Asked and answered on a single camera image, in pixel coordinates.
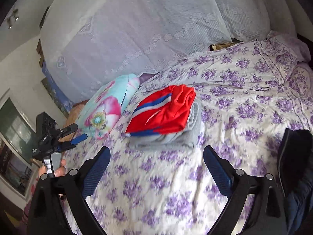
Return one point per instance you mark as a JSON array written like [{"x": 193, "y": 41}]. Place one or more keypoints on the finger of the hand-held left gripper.
[
  {"x": 71, "y": 128},
  {"x": 80, "y": 137}
]

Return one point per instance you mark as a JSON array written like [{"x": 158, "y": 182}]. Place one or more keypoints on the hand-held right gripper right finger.
[{"x": 217, "y": 171}]

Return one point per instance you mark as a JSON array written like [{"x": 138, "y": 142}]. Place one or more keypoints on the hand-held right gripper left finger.
[{"x": 96, "y": 171}]

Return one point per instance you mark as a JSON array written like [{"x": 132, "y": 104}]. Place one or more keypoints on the grey pants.
[{"x": 171, "y": 140}]

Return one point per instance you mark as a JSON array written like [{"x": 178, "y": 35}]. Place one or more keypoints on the red pants with striped sides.
[{"x": 168, "y": 112}]

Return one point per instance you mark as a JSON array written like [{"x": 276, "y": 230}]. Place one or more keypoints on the person's left forearm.
[{"x": 28, "y": 208}]

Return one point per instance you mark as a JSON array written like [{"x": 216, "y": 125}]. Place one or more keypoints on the person's left hand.
[{"x": 62, "y": 167}]

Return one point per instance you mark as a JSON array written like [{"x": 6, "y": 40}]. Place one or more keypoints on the orange cushion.
[{"x": 73, "y": 115}]

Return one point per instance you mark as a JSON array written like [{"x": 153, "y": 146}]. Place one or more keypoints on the window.
[{"x": 14, "y": 124}]

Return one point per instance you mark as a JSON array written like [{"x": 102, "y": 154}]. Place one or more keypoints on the folded teal floral blanket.
[{"x": 107, "y": 107}]

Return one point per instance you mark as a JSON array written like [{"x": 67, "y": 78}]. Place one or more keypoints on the purple floral bed sheet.
[{"x": 244, "y": 107}]

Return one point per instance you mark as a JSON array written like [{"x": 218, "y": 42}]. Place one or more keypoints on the dark jacket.
[{"x": 298, "y": 176}]

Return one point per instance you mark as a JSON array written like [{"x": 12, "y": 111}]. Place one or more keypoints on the ceiling lamp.
[{"x": 12, "y": 18}]

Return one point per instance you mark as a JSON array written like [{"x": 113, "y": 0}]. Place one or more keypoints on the purple floral pillow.
[{"x": 302, "y": 80}]

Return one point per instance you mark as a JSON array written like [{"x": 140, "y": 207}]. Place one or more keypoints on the white lace cover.
[{"x": 146, "y": 29}]

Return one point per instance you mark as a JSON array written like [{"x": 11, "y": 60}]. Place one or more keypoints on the wooden headboard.
[{"x": 220, "y": 47}]

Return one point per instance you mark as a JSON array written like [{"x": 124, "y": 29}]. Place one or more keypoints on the landscape wall poster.
[{"x": 56, "y": 95}]

